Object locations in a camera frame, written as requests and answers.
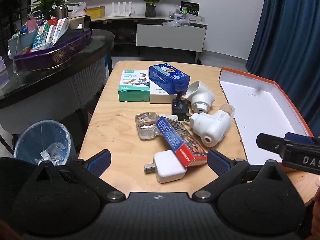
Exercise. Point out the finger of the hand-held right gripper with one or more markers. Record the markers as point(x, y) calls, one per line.
point(268, 142)
point(297, 137)

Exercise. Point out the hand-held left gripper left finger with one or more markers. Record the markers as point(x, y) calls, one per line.
point(100, 160)

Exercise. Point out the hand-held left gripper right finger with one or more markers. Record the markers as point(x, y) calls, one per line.
point(216, 158)

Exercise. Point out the orange white cardboard box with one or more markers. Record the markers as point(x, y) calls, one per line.
point(260, 115)

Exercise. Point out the white plug-in device clear cap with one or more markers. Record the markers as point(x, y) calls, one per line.
point(212, 127)

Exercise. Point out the blue red playing card box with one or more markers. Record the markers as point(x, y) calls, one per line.
point(180, 142)

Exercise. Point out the white wall charger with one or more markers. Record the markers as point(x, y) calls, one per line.
point(167, 166)

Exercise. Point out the clear glass bottle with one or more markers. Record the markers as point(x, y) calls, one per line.
point(146, 127)

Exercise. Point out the white plug-in device tan bottle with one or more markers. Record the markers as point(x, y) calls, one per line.
point(202, 97)

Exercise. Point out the black wall charger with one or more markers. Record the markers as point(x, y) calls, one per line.
point(179, 107)

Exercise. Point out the green bandage box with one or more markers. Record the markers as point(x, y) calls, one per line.
point(133, 87)

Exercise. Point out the white charger packaging box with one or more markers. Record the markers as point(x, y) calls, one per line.
point(161, 97)

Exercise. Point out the blue cartoon tin box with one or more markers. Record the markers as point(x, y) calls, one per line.
point(167, 78)

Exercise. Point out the blue trash bin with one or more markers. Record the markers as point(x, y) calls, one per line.
point(32, 140)

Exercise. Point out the blue curtain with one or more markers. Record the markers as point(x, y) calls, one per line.
point(287, 42)

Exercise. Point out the dark glass side table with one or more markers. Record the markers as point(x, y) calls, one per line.
point(37, 85)

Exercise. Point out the purple patterned tray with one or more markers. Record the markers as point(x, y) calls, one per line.
point(50, 57)

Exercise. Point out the white tv cabinet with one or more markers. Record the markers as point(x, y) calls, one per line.
point(170, 37)

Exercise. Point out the small white bottle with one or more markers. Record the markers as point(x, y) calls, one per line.
point(79, 26)

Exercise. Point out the white orange medicine box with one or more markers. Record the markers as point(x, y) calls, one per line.
point(62, 28)

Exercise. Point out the teal medicine box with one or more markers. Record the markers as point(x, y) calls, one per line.
point(41, 36)

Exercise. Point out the white red medicine box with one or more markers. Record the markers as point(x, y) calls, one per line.
point(51, 31)

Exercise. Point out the pile of plastic packets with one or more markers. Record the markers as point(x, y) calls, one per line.
point(178, 18)

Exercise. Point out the yellow box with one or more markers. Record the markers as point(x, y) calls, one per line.
point(96, 12)

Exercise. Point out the white router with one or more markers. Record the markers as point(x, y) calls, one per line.
point(120, 11)

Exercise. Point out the white plastic bag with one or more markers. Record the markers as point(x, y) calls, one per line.
point(77, 10)

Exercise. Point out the black green box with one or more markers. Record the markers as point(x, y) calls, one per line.
point(190, 8)

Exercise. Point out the steel tumbler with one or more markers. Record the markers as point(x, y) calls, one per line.
point(61, 11)

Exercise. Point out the leafy green plant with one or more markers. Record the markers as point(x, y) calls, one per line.
point(50, 2)

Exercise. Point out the dark wall shelf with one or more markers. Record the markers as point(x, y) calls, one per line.
point(10, 5)

